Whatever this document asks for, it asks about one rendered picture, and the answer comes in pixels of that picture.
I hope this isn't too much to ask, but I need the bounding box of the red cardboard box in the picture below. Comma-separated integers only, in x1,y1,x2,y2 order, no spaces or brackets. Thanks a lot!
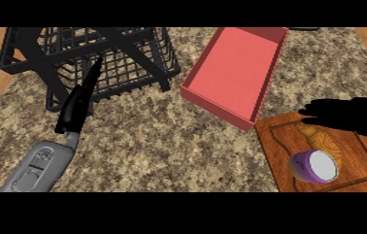
180,26,290,132

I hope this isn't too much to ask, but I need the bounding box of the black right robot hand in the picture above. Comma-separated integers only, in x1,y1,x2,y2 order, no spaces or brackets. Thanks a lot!
296,96,367,136

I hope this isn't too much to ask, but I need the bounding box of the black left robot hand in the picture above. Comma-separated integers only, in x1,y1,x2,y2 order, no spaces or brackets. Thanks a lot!
53,56,105,135

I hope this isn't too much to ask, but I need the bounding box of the black wire basket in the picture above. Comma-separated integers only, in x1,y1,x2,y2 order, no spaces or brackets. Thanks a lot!
0,26,183,114

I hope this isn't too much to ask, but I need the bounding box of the brown wooden cutting board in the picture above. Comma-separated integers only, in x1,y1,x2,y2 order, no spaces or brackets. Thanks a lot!
252,111,367,193

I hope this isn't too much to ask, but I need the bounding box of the golden brown croissant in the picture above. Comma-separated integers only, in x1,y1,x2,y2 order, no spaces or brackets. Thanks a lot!
293,122,343,170

